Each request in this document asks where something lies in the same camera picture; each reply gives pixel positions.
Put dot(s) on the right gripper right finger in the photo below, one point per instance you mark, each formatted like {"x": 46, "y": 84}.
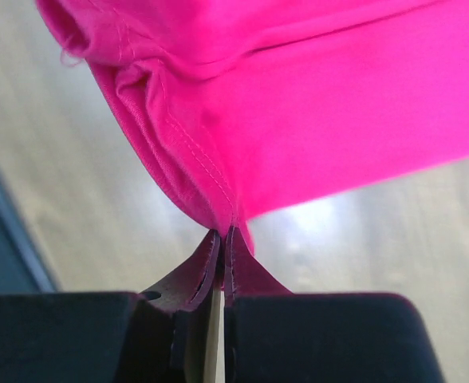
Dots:
{"x": 244, "y": 276}

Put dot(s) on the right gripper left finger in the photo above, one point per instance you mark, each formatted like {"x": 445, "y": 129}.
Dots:
{"x": 188, "y": 284}

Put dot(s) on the magenta t-shirt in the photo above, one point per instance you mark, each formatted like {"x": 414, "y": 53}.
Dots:
{"x": 238, "y": 108}

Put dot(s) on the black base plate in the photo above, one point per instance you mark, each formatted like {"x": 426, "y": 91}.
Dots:
{"x": 22, "y": 270}

